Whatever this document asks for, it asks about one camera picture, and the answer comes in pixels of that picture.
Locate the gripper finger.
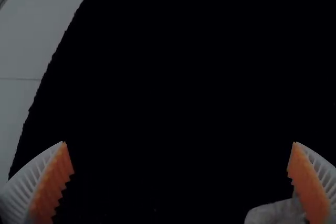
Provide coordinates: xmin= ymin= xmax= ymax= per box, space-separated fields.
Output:
xmin=286 ymin=141 xmax=336 ymax=224
xmin=0 ymin=141 xmax=75 ymax=224

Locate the pale towel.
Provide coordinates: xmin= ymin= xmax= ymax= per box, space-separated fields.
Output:
xmin=244 ymin=197 xmax=309 ymax=224

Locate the black mat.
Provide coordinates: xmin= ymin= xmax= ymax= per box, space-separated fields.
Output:
xmin=7 ymin=0 xmax=336 ymax=224

